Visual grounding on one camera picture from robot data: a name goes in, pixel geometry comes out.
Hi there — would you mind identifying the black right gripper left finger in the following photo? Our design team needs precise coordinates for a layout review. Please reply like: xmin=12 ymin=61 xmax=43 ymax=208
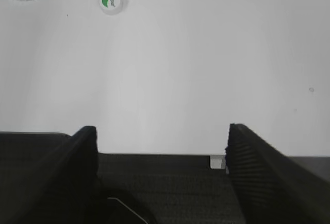
xmin=1 ymin=126 xmax=98 ymax=223

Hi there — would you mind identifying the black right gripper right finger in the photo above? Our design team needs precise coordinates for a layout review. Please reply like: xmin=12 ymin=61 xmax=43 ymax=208
xmin=225 ymin=124 xmax=329 ymax=223

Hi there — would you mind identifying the white green bottle cap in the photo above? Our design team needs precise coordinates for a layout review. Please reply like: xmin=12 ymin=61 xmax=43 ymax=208
xmin=99 ymin=0 xmax=125 ymax=15

